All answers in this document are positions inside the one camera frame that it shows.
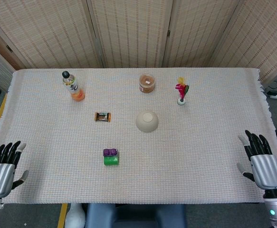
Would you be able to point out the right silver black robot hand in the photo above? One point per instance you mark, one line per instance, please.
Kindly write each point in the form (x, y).
(266, 171)

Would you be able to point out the green toy block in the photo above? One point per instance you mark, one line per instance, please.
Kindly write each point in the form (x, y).
(111, 161)

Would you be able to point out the purple toy block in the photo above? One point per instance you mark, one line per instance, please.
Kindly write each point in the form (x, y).
(110, 152)

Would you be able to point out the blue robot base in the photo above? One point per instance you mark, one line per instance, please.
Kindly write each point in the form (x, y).
(133, 216)

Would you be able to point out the white woven tablecloth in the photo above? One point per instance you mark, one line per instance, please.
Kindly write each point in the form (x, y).
(200, 147)

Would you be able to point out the white robot body cover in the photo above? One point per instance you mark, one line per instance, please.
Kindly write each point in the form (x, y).
(75, 216)

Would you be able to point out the orange drink bottle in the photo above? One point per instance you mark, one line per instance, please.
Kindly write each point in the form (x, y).
(75, 89)

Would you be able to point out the colourful feather shuttlecock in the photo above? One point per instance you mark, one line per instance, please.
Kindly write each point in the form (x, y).
(181, 91)

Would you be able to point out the orange brown snack wrapper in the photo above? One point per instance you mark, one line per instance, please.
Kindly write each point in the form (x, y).
(103, 117)

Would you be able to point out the overturned beige bowl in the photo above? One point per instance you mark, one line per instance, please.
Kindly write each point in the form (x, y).
(147, 121)

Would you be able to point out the clear jar with brown contents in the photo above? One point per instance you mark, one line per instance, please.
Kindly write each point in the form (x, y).
(147, 84)

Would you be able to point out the beige woven folding screen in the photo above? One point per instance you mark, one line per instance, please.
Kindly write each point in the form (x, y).
(128, 33)

